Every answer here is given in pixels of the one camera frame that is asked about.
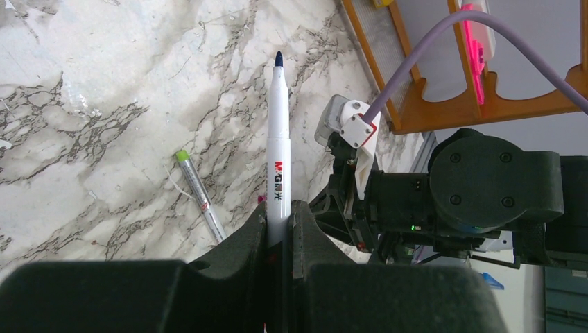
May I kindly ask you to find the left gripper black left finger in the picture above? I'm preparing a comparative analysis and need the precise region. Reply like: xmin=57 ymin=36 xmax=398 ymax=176
xmin=1 ymin=205 xmax=266 ymax=332

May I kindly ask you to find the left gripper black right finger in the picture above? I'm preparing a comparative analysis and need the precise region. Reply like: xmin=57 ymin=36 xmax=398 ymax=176
xmin=289 ymin=200 xmax=507 ymax=332

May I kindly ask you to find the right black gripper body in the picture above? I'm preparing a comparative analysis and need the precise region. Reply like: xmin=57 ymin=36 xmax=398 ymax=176
xmin=309 ymin=133 xmax=381 ymax=264

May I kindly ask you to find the silver pen green tip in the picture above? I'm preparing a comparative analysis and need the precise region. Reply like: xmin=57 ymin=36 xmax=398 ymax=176
xmin=266 ymin=51 xmax=292 ymax=248

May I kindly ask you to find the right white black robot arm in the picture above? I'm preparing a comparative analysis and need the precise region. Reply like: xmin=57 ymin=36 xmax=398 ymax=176
xmin=310 ymin=128 xmax=587 ymax=270

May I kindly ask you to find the orange wooden rack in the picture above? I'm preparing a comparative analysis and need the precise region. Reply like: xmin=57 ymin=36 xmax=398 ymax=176
xmin=343 ymin=1 xmax=587 ymax=134

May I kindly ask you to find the pink item in rack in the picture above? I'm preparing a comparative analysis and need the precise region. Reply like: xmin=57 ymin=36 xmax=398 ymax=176
xmin=462 ymin=21 xmax=485 ymax=105

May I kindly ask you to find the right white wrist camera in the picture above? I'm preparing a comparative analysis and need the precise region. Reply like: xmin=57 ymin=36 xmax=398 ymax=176
xmin=314 ymin=94 xmax=380 ymax=200

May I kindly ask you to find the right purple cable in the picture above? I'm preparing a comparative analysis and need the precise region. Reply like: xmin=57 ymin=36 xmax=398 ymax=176
xmin=361 ymin=9 xmax=588 ymax=126

